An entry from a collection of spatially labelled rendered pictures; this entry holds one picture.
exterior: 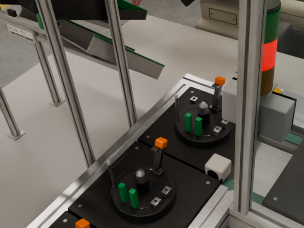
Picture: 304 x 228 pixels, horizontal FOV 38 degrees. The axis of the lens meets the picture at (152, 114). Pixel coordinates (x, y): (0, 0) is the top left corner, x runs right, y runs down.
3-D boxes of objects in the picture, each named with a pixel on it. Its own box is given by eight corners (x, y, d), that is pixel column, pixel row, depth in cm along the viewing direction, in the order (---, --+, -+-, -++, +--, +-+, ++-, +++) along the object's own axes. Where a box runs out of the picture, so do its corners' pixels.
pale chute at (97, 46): (127, 62, 130) (134, 49, 129) (158, 79, 122) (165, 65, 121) (55, 33, 108) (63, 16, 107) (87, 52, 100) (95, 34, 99)
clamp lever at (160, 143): (156, 166, 97) (160, 136, 94) (163, 169, 96) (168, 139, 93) (146, 172, 95) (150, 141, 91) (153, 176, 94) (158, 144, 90)
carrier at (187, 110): (190, 91, 123) (188, 54, 114) (270, 121, 111) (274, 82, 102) (137, 144, 109) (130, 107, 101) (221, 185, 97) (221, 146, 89)
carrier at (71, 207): (136, 145, 109) (129, 108, 101) (220, 186, 97) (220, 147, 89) (68, 214, 96) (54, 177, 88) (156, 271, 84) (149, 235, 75)
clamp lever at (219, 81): (213, 103, 111) (219, 75, 108) (220, 106, 110) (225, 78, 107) (206, 107, 108) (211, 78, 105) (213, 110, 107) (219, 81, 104)
